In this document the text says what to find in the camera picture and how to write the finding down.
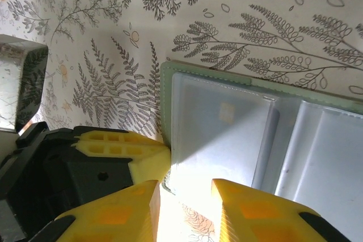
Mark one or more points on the pale credit card gold chip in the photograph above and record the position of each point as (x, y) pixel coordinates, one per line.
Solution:
(227, 140)

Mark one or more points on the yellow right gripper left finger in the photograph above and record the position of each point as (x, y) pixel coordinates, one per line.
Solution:
(113, 219)

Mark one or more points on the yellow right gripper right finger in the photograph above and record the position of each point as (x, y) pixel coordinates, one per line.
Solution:
(255, 219)

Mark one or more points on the floral patterned tablecloth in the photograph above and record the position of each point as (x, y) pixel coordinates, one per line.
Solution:
(255, 12)

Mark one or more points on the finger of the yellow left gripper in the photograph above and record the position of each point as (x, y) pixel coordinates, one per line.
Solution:
(119, 138)
(147, 162)

